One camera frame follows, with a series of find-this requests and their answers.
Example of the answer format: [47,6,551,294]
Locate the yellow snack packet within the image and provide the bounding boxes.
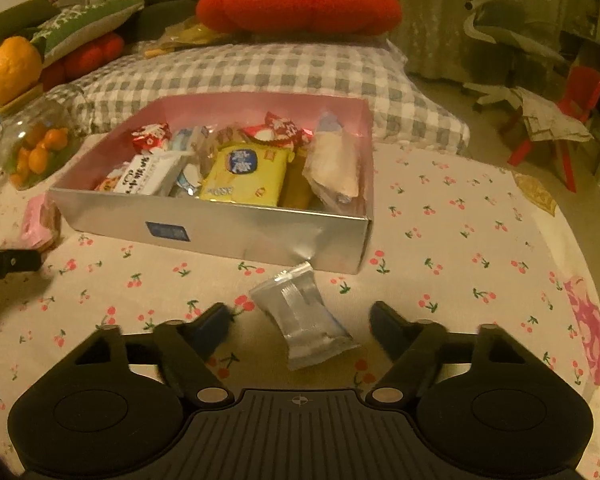
[199,144,290,207]

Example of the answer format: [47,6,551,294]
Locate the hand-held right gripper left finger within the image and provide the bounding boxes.
[71,302,234,406]

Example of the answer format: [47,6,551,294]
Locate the yellow plastic packet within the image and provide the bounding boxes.
[145,17,231,59]

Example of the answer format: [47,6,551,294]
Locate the long white bread packet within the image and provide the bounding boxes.
[170,127,216,154]
[302,110,361,202]

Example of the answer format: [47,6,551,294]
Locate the silver snack packet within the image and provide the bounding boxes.
[248,261,362,372]

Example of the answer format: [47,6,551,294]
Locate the orange plush lid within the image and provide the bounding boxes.
[0,36,44,106]

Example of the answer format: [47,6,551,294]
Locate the crumpled newspaper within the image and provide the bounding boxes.
[512,87,594,144]

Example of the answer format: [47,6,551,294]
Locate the cherry print bedsheet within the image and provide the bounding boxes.
[0,145,600,480]

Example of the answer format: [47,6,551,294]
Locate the pile of small oranges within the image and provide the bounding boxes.
[7,120,71,186]

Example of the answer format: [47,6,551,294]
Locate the white office chair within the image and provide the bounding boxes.
[462,0,572,112]

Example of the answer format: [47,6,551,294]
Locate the red plastic chair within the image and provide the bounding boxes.
[507,65,600,194]

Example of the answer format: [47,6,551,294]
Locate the white packet black print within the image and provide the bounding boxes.
[115,152,194,196]

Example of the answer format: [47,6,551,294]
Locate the small red cushion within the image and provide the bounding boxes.
[40,32,126,91]

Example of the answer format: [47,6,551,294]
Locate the clear snack packet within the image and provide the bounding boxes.
[172,165,204,196]

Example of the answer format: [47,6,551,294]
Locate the dark green sofa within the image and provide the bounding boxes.
[0,0,57,47]

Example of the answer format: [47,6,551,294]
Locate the glass jar with cork lid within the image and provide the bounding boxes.
[0,85,84,191]

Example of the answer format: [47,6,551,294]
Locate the grey checked pillow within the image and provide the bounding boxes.
[47,40,471,156]

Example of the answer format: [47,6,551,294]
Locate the red candy packet white face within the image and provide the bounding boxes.
[131,122,172,155]

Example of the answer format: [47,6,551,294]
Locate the red zigzag-edged snack packet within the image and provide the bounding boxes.
[241,111,315,149]

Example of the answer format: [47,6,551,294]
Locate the pink snack packet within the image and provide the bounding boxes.
[20,192,62,251]

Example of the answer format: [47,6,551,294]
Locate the green patterned pillow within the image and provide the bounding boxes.
[30,0,146,69]

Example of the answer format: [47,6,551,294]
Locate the pink cardboard box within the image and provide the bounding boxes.
[47,94,376,276]

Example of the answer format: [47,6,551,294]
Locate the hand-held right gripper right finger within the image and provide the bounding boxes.
[365,301,529,406]

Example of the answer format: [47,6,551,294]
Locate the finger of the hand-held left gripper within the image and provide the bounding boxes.
[10,248,42,274]

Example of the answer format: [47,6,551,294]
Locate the large red pumpkin cushion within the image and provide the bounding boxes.
[195,0,402,37]

